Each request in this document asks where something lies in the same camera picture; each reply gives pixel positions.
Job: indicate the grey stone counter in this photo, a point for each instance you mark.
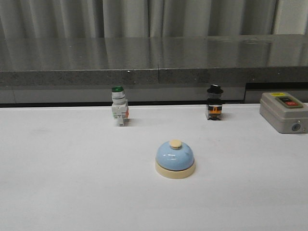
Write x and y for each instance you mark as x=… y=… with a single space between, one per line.
x=77 y=71

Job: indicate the black rotary selector switch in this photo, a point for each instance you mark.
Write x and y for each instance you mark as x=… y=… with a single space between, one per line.
x=214 y=103

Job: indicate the light blue desk bell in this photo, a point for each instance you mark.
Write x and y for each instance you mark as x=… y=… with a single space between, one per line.
x=175 y=160

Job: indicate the green pushbutton switch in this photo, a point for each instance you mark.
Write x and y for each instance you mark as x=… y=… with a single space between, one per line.
x=120 y=105

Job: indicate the grey curtain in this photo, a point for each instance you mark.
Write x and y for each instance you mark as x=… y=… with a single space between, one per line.
x=150 y=18

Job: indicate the grey push button switch box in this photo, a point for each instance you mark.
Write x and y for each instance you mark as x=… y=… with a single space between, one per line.
x=284 y=112

